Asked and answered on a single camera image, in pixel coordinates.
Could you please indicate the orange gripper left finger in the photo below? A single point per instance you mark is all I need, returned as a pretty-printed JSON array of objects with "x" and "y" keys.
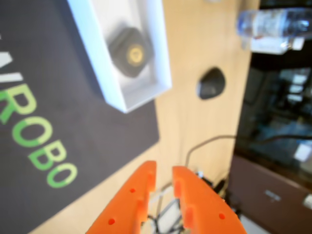
[{"x": 122, "y": 207}]

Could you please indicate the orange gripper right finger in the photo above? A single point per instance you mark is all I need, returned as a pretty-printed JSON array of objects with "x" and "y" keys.
[{"x": 207, "y": 207}]

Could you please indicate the grey square case gold emblem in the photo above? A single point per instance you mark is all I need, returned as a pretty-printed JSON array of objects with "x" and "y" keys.
[{"x": 130, "y": 52}]

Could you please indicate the brown cabinet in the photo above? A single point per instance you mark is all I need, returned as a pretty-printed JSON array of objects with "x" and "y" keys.
[{"x": 268, "y": 212}]

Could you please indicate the black computer mouse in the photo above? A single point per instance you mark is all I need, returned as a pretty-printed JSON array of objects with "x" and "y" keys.
[{"x": 210, "y": 83}]

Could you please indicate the dark mat with WOWROBO print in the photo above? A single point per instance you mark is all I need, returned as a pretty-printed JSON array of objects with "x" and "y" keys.
[{"x": 48, "y": 73}]

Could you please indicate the small white box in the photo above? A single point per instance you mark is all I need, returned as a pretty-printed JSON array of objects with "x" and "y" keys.
[{"x": 268, "y": 46}]

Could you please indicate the white open cardboard box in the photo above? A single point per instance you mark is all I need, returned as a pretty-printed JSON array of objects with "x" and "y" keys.
[{"x": 90, "y": 36}]

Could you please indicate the clear plastic water bottle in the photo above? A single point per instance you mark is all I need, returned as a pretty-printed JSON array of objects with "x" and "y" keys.
[{"x": 268, "y": 22}]

